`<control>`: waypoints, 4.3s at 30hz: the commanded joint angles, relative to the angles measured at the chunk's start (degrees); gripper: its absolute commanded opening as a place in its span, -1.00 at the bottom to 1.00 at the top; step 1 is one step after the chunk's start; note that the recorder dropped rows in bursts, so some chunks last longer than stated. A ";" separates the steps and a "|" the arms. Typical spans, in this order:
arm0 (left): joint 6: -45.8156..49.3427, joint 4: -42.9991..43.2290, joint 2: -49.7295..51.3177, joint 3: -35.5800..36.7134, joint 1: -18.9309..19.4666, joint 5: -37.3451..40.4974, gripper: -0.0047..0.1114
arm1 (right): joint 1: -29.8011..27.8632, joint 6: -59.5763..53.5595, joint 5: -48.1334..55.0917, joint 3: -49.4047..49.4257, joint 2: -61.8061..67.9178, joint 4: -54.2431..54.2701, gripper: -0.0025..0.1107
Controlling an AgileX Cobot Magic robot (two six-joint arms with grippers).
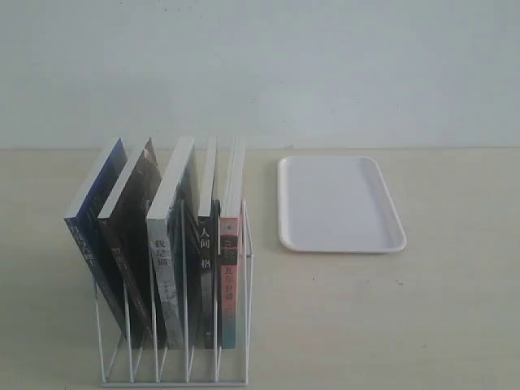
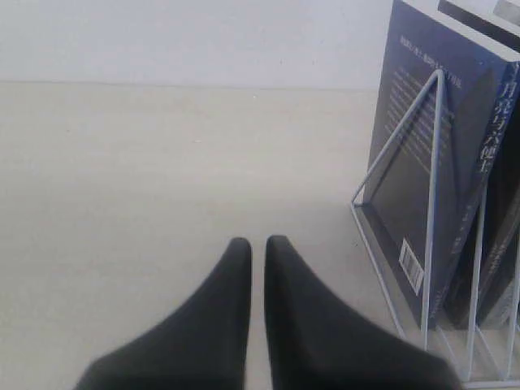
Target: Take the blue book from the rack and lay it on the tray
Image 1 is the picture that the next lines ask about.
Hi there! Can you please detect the blue moon cover book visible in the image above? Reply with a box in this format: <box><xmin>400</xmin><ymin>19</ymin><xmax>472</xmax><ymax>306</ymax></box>
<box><xmin>64</xmin><ymin>138</ymin><xmax>127</xmax><ymax>332</ymax></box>

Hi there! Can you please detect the black spine thin book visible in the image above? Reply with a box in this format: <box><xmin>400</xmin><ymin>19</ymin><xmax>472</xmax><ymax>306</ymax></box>
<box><xmin>197</xmin><ymin>137</ymin><xmax>219</xmax><ymax>349</ymax></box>

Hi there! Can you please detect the pink teal lake book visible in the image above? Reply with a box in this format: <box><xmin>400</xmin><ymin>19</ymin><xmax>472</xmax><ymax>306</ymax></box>
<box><xmin>219</xmin><ymin>136</ymin><xmax>246</xmax><ymax>349</ymax></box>

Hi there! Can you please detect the grey white spine book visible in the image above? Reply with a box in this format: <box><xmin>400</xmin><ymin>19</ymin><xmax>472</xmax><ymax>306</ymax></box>
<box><xmin>146</xmin><ymin>136</ymin><xmax>198</xmax><ymax>349</ymax></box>

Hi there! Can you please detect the dark brown cover book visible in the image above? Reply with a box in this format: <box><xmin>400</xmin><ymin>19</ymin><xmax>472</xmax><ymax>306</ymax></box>
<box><xmin>97</xmin><ymin>138</ymin><xmax>161</xmax><ymax>347</ymax></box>

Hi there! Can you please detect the white plastic tray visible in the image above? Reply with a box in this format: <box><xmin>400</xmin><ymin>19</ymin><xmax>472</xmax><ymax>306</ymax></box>
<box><xmin>277</xmin><ymin>155</ymin><xmax>407</xmax><ymax>254</ymax></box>

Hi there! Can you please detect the white wire book rack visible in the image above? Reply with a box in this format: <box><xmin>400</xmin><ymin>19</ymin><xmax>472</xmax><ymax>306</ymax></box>
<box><xmin>92</xmin><ymin>200</ymin><xmax>254</xmax><ymax>389</ymax></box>

